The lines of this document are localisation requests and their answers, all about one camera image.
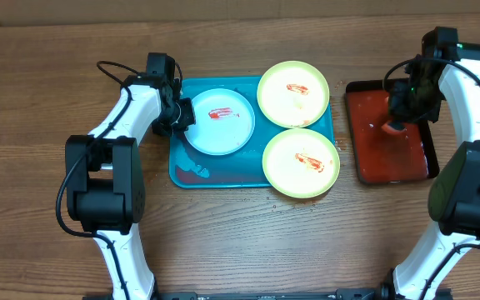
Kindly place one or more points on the yellow-green plate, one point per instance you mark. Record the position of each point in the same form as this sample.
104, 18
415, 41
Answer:
301, 163
293, 94

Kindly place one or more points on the light blue plate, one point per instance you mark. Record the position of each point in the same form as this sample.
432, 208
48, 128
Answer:
224, 122

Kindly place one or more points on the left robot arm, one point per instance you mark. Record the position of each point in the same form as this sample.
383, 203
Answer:
102, 195

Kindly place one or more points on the black red-lined tray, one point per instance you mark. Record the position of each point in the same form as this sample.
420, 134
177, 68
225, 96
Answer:
382, 157

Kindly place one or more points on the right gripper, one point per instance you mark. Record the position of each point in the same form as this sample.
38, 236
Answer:
400, 111

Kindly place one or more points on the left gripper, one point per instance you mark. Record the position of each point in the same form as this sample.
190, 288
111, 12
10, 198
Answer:
189, 118

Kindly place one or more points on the teal plastic tray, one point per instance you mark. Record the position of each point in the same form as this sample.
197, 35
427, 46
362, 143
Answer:
189, 168

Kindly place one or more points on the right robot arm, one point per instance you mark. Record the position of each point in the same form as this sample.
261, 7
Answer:
447, 70

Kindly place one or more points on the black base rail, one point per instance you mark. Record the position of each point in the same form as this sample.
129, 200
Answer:
340, 294

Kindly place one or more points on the pink sponge dark scrubber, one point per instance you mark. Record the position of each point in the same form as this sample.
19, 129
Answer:
393, 127

